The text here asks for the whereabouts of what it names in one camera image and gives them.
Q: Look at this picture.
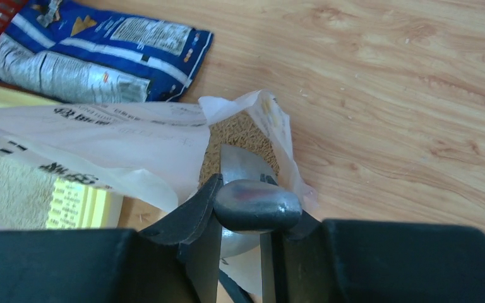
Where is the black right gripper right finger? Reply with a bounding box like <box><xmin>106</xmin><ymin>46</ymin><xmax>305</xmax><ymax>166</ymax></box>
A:
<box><xmin>260</xmin><ymin>174</ymin><xmax>323</xmax><ymax>303</ymax></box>

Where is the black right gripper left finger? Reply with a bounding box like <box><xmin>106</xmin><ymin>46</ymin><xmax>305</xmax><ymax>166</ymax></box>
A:
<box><xmin>140</xmin><ymin>174</ymin><xmax>223</xmax><ymax>302</ymax></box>

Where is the metal litter scoop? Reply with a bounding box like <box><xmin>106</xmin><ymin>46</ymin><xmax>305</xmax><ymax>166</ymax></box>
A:
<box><xmin>213</xmin><ymin>145</ymin><xmax>302</xmax><ymax>258</ymax></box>

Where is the black bag clip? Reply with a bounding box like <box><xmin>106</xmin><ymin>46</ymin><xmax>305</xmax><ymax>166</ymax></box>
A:
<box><xmin>219</xmin><ymin>270</ymin><xmax>254</xmax><ymax>303</ymax></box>

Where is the pink cat litter bag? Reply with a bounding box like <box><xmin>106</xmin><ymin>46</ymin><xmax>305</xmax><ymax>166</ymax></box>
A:
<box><xmin>0</xmin><ymin>89</ymin><xmax>320</xmax><ymax>295</ymax></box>

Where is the yellow plastic litter box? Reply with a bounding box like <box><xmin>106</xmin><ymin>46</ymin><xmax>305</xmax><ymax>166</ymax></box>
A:
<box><xmin>0</xmin><ymin>80</ymin><xmax>124</xmax><ymax>231</ymax></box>

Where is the blue chips bag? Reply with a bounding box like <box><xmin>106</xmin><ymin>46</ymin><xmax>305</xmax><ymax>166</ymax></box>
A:
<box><xmin>0</xmin><ymin>1</ymin><xmax>213</xmax><ymax>104</ymax></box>

